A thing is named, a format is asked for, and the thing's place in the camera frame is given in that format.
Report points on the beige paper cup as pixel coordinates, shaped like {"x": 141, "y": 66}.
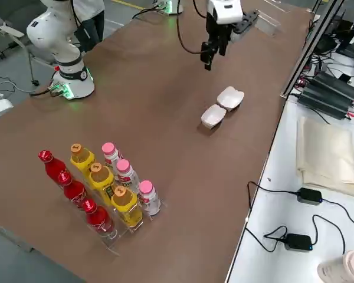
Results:
{"x": 345, "y": 268}

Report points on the yellow bottle orange cap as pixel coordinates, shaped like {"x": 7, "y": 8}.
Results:
{"x": 125, "y": 204}
{"x": 101, "y": 179}

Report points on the beige folded paper bags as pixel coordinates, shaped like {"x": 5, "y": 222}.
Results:
{"x": 327, "y": 153}

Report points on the aluminium corner frame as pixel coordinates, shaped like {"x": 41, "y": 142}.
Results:
{"x": 316, "y": 6}

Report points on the person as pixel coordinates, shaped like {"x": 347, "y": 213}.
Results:
{"x": 90, "y": 23}

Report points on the clear plastic bottle shelf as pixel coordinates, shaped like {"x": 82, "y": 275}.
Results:
{"x": 115, "y": 241}

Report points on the red cola bottle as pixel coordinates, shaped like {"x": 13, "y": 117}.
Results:
{"x": 73, "y": 191}
{"x": 53, "y": 168}
{"x": 98, "y": 219}

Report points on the yellow carton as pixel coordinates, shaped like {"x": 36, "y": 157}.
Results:
{"x": 81, "y": 160}

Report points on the black power adapter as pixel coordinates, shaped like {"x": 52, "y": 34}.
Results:
{"x": 298, "y": 242}
{"x": 309, "y": 196}

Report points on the white bottle pink cap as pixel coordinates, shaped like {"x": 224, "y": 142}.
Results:
{"x": 150, "y": 199}
{"x": 126, "y": 175}
{"x": 110, "y": 157}

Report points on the grey office chair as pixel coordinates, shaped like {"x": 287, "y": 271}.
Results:
{"x": 11, "y": 32}

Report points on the clear plastic stepped holder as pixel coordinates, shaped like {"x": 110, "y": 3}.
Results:
{"x": 268, "y": 23}

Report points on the aluminium frame post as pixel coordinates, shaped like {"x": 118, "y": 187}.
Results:
{"x": 309, "y": 50}

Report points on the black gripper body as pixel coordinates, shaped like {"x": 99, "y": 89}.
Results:
{"x": 250, "y": 18}
{"x": 213, "y": 34}

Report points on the black power brick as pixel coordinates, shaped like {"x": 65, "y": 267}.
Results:
{"x": 324, "y": 101}
{"x": 339, "y": 85}

